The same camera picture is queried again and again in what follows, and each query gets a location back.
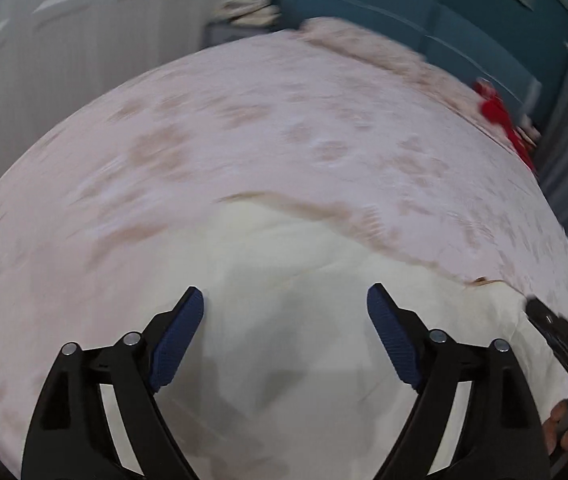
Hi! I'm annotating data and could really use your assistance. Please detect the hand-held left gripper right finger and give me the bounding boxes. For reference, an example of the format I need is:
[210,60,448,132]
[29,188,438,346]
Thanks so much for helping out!
[367,283,551,480]

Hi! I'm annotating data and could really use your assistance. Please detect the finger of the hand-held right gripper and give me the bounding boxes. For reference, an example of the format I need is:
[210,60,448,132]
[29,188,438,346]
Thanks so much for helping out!
[524,298,568,379]

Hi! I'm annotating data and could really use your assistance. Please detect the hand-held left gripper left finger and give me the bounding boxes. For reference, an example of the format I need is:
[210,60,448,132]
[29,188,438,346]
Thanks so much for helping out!
[21,286,205,480]

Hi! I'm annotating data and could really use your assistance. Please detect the cream quilted jacket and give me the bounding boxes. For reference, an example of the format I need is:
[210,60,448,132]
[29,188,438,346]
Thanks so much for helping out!
[161,191,568,480]

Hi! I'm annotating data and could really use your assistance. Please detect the pile of cream clothes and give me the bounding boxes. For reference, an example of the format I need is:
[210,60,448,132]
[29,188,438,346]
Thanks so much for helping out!
[215,0,283,27]

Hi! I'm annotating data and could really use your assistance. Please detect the plush toys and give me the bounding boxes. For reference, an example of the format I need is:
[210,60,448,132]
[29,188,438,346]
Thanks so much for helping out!
[518,114,543,143]

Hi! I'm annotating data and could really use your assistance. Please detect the pink butterfly bedspread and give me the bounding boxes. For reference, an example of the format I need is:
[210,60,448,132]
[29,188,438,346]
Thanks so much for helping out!
[0,30,568,480]

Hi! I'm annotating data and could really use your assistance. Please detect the red garment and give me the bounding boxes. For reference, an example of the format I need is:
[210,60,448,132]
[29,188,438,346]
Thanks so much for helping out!
[473,79,538,173]

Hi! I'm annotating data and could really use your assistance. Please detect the grey nightstand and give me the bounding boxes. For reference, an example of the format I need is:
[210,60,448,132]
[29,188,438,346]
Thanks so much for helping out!
[205,21,277,55]

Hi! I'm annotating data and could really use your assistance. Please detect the white panelled wardrobe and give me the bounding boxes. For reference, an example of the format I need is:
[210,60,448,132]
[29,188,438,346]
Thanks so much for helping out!
[0,0,292,213]

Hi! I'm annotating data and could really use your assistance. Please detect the blue padded headboard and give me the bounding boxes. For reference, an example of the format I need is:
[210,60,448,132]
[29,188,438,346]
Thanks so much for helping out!
[240,0,568,128]

